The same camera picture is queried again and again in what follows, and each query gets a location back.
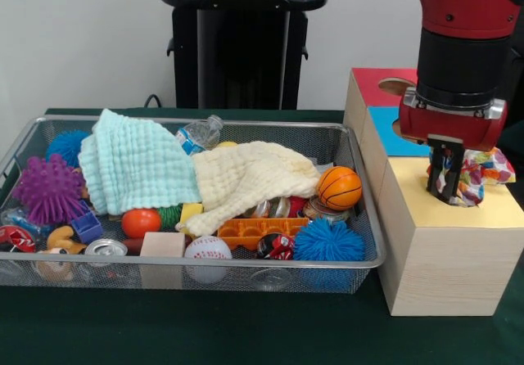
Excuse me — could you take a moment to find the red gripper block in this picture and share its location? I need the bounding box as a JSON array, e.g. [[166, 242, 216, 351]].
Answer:
[[398, 88, 508, 205]]

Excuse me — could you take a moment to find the polka-dot paper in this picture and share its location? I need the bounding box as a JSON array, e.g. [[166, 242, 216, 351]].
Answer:
[[425, 146, 517, 208]]

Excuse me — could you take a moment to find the wooden three-hole sorting box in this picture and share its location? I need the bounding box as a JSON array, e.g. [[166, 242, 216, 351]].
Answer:
[[342, 67, 524, 317]]

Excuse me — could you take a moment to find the silver mesh bin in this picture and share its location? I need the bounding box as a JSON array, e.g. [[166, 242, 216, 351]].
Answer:
[[0, 115, 388, 295]]

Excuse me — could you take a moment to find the orange toy basketball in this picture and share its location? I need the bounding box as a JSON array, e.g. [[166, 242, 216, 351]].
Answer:
[[316, 165, 364, 211]]

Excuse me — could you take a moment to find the blue fuzzy ball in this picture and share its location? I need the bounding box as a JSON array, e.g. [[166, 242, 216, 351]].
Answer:
[[45, 130, 90, 168], [293, 217, 366, 292]]

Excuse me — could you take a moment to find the cream cloth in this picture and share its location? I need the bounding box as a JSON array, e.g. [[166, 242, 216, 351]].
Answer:
[[175, 141, 321, 237]]

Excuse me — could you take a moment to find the white toy baseball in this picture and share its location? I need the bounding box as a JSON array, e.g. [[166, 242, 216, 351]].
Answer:
[[183, 236, 233, 284]]

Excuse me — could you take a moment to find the dark green tablecloth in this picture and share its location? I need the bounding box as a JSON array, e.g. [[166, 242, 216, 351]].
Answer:
[[0, 108, 524, 365]]

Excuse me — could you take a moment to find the plain wooden block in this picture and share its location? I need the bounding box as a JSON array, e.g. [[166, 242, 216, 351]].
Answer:
[[139, 232, 186, 289]]

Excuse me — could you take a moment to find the orange-red ball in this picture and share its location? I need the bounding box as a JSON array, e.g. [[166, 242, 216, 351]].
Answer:
[[121, 208, 163, 239]]

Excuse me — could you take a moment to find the mint green cloth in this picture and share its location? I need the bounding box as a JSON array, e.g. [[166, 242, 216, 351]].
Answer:
[[77, 108, 204, 215]]

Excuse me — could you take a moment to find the purple spiky ball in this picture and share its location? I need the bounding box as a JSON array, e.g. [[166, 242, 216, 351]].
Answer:
[[11, 154, 87, 227]]

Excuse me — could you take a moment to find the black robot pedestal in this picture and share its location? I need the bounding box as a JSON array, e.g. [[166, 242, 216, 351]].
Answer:
[[158, 0, 328, 110]]

